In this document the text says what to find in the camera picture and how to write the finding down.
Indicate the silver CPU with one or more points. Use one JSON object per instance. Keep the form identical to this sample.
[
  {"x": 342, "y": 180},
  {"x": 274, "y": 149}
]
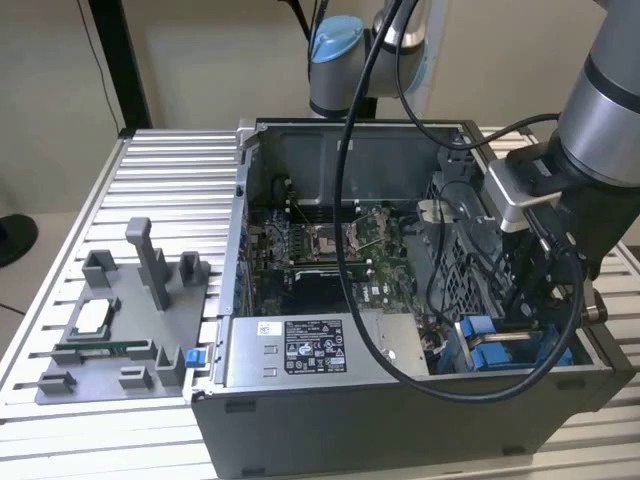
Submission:
[{"x": 92, "y": 317}]

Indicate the black round stand foot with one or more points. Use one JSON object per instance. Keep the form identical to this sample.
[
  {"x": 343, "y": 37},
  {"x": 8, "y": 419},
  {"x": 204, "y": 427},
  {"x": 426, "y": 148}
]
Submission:
[{"x": 17, "y": 240}]

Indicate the silver drive bracket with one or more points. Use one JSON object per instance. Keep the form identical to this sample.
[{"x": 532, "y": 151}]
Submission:
[{"x": 430, "y": 210}]

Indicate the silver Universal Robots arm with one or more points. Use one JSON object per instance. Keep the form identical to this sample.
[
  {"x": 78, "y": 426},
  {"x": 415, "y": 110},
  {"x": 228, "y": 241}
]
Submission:
[{"x": 600, "y": 100}]

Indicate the blue case latch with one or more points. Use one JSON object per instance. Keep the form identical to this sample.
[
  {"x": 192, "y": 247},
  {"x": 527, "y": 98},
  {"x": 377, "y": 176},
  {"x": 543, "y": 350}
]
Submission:
[{"x": 195, "y": 358}]

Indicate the CPU socket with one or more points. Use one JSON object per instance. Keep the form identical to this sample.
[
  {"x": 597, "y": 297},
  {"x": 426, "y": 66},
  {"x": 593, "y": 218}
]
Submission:
[{"x": 325, "y": 242}]

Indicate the black graphics card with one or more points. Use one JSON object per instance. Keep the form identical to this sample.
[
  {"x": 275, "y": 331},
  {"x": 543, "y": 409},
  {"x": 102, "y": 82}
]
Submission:
[{"x": 315, "y": 292}]

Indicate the grey parts rack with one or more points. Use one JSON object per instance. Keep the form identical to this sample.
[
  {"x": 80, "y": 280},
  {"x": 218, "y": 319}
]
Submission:
[{"x": 125, "y": 300}]

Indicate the black upright post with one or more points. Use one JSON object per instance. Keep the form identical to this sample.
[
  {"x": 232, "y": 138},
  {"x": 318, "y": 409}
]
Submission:
[{"x": 120, "y": 65}]

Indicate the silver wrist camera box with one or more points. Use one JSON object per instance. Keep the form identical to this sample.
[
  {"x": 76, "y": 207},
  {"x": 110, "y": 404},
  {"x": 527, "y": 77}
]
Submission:
[{"x": 505, "y": 195}]

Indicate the black RAM slot row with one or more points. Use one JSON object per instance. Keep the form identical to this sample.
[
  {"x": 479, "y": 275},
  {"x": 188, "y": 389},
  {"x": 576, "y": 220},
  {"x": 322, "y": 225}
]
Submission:
[
  {"x": 320, "y": 212},
  {"x": 320, "y": 261}
]

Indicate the green RAM stick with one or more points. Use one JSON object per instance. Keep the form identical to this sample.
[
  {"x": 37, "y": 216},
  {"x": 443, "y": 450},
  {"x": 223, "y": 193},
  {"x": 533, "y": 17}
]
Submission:
[{"x": 117, "y": 346}]

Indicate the silver power supply unit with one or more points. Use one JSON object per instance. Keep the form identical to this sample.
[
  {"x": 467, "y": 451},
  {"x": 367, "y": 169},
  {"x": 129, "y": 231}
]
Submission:
[{"x": 250, "y": 360}]

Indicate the thin metal locking lever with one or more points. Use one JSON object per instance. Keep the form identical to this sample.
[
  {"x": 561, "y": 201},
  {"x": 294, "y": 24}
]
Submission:
[{"x": 303, "y": 212}]

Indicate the grey plastic case latch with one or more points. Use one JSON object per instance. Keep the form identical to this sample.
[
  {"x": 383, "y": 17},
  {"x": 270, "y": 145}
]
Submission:
[{"x": 455, "y": 155}]

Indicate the blue plastic bay bracket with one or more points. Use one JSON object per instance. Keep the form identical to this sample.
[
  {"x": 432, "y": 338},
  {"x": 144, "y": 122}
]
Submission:
[{"x": 557, "y": 350}]

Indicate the green motherboard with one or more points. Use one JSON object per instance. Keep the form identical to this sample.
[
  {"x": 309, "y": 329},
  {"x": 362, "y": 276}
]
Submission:
[{"x": 385, "y": 280}]

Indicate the black open PC case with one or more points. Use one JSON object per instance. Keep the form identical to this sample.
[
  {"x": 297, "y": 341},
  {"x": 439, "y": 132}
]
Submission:
[{"x": 350, "y": 425}]

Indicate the grey perforated disk bay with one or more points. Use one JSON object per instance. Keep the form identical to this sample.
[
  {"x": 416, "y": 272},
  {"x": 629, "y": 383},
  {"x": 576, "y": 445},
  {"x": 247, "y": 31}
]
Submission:
[{"x": 450, "y": 280}]

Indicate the hard disk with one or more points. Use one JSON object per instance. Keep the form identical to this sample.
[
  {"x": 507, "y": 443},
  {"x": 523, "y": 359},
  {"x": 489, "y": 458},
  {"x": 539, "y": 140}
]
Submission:
[{"x": 476, "y": 330}]

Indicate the blue plastic bay tab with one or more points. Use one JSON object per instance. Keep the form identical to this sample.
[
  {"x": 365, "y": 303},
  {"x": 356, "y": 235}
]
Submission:
[{"x": 489, "y": 358}]

